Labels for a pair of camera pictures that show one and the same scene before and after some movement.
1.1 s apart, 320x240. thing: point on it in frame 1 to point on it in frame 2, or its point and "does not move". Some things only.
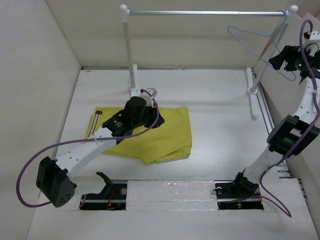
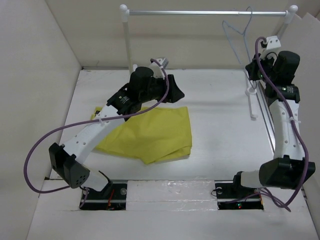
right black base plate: [232, 195] does not move
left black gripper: [153, 113] to [174, 94]
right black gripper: [290, 52] to [252, 69]
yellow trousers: [172, 138] does not move
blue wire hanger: [228, 27] to [224, 22]
